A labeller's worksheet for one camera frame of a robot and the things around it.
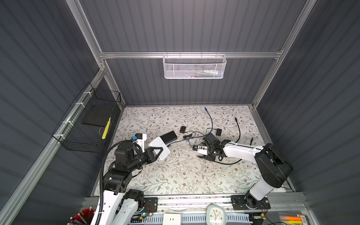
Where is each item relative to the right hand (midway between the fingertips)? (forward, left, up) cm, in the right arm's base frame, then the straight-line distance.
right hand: (208, 152), depth 93 cm
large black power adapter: (+18, +17, +1) cm, 25 cm away
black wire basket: (+1, +67, +29) cm, 73 cm away
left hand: (-11, +26, +25) cm, 38 cm away
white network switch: (-7, +28, +26) cm, 39 cm away
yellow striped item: (-1, +55, +30) cm, 63 cm away
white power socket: (-37, +22, +4) cm, 43 cm away
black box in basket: (+8, +62, +31) cm, 70 cm away
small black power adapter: (+16, -9, +1) cm, 18 cm away
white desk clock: (-35, 0, +2) cm, 35 cm away
